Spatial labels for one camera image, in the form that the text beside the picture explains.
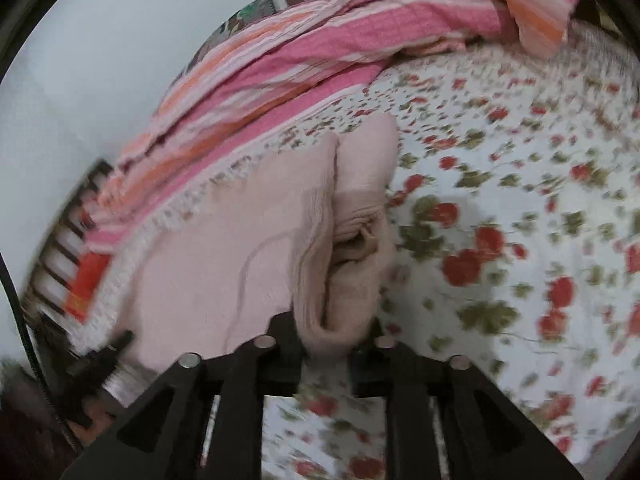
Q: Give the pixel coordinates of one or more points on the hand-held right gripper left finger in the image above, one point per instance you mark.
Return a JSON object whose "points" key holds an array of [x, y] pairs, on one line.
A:
{"points": [[280, 355]]}

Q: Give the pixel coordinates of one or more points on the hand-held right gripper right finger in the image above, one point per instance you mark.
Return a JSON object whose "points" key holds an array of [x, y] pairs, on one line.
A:
{"points": [[370, 365]]}

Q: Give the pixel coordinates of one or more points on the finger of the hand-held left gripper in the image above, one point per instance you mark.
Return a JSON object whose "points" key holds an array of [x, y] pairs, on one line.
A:
{"points": [[107, 347]]}

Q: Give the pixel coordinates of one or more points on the pink knitted sweater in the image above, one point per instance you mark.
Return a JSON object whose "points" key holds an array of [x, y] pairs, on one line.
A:
{"points": [[210, 270]]}

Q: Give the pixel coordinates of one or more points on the red pillow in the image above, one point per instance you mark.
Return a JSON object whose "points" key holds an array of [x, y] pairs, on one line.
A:
{"points": [[87, 285]]}

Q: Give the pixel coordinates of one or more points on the dark wooden headboard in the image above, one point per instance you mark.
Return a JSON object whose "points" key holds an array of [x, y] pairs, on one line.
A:
{"points": [[97, 167]]}

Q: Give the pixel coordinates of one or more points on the floral bed sheet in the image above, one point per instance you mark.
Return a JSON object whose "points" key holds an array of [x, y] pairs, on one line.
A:
{"points": [[500, 185]]}

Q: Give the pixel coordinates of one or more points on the pink orange striped quilt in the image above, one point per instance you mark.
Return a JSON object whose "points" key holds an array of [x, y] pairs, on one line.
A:
{"points": [[310, 55]]}

